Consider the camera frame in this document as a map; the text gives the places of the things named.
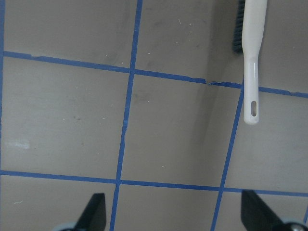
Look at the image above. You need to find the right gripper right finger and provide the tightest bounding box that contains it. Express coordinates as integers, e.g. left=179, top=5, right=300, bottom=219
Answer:
left=241, top=189, right=308, bottom=231

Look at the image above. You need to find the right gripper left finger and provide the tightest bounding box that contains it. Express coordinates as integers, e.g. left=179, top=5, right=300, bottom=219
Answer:
left=54, top=193, right=107, bottom=231

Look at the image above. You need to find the white hand brush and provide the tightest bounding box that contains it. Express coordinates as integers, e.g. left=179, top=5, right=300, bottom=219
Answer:
left=232, top=0, right=268, bottom=125

